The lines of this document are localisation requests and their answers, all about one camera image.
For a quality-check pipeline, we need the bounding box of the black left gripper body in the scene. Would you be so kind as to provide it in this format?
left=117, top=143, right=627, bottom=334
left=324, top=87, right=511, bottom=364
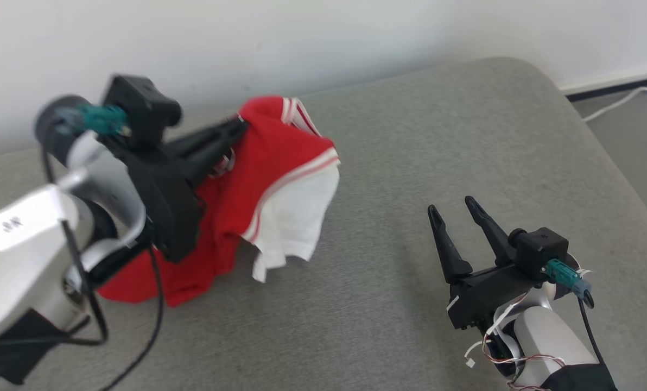
left=101, top=130, right=206, bottom=264

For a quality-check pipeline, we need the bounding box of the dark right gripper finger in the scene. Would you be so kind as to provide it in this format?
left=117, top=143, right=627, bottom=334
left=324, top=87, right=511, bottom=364
left=427, top=205, right=474, bottom=284
left=464, top=196, right=521, bottom=268

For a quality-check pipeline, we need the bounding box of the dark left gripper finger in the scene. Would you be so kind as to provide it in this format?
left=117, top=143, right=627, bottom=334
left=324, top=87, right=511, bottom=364
left=185, top=133, right=245, bottom=190
left=165, top=118, right=248, bottom=161

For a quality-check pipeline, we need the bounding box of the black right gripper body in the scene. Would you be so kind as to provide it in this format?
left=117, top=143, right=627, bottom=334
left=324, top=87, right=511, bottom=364
left=447, top=262, right=548, bottom=332

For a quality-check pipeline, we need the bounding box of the red basketball jersey number 23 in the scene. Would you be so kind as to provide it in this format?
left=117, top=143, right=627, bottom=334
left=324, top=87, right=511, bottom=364
left=97, top=96, right=341, bottom=308

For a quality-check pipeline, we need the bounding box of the thin white red wire bundle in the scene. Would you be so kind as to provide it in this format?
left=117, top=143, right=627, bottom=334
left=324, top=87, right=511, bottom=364
left=446, top=293, right=569, bottom=391

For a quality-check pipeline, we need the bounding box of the teal right camera cable connector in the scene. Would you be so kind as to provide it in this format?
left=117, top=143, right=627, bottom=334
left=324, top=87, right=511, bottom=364
left=541, top=259, right=593, bottom=298

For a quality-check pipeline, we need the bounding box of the teal camera cable connector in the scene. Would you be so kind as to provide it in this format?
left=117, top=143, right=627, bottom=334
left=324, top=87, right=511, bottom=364
left=541, top=259, right=593, bottom=298
left=58, top=104, right=131, bottom=136

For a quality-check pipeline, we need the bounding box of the teal left camera cable connector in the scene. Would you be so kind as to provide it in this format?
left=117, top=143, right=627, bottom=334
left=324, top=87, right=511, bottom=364
left=58, top=104, right=131, bottom=136

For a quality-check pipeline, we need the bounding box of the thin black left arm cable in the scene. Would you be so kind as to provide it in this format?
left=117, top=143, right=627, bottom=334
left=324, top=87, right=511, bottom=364
left=40, top=146, right=165, bottom=391

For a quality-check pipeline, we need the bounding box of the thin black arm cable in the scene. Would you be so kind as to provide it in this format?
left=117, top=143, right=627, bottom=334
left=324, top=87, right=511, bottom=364
left=576, top=291, right=607, bottom=365
left=40, top=146, right=165, bottom=391

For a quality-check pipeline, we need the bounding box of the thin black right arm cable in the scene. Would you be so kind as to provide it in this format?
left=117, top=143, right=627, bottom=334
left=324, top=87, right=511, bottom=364
left=576, top=291, right=607, bottom=365

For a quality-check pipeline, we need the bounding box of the white floor cable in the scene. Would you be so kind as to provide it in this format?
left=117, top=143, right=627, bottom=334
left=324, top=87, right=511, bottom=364
left=583, top=85, right=647, bottom=123

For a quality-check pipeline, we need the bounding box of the white wall baseboard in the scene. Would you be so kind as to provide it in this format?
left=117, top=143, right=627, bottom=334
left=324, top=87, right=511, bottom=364
left=559, top=66, right=647, bottom=104

